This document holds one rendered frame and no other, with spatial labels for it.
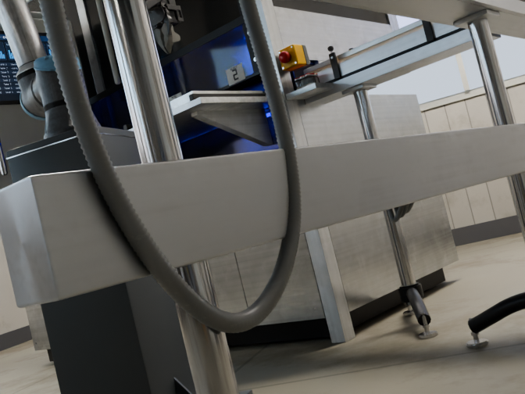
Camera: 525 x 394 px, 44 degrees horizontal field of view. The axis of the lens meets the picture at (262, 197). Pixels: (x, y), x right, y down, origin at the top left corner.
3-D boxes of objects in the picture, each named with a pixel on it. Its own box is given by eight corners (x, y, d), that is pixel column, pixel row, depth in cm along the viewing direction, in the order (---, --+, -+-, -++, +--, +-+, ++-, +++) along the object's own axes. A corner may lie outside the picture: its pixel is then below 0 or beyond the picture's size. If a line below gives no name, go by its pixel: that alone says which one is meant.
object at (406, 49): (302, 105, 235) (291, 62, 236) (326, 104, 247) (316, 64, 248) (483, 34, 191) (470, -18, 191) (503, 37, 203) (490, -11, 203)
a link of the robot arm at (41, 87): (50, 99, 165) (38, 48, 165) (36, 114, 176) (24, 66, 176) (95, 95, 172) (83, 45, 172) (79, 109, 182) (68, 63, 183)
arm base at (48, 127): (82, 130, 163) (73, 92, 164) (33, 146, 168) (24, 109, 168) (114, 134, 177) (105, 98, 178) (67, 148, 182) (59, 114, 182)
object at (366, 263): (173, 318, 434) (143, 190, 438) (463, 278, 300) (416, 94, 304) (37, 367, 358) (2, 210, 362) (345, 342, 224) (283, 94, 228)
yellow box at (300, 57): (294, 71, 232) (289, 51, 233) (310, 64, 228) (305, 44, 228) (281, 70, 227) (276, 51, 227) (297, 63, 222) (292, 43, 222)
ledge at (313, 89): (310, 99, 238) (308, 94, 239) (339, 87, 230) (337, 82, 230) (287, 99, 228) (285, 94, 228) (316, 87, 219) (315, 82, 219)
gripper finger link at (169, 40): (186, 50, 210) (179, 23, 210) (172, 49, 205) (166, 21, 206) (180, 54, 212) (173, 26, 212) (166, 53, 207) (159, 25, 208)
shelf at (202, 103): (171, 151, 281) (169, 146, 281) (296, 101, 235) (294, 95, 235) (75, 159, 244) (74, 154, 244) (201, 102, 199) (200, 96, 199)
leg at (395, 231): (408, 301, 231) (355, 91, 235) (430, 298, 225) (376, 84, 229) (395, 307, 224) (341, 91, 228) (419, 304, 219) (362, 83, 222)
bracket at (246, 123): (267, 145, 236) (258, 111, 237) (273, 144, 234) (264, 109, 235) (200, 152, 210) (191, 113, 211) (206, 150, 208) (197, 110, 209)
